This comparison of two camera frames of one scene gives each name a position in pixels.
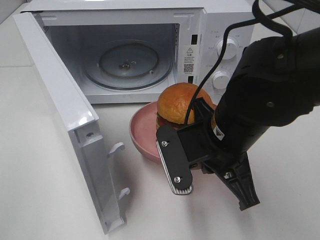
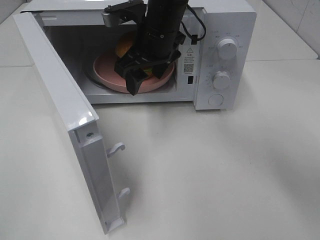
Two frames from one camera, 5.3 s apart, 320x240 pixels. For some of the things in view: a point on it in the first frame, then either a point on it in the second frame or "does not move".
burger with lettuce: x=174 y=102 to x=124 y=43
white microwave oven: x=128 y=51 does not move
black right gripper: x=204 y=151 to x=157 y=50
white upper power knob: x=231 y=49 does not move
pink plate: x=142 y=130 to x=104 y=68
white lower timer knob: x=220 y=80 does not move
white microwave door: x=81 y=120 does not move
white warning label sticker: x=189 y=59 does not move
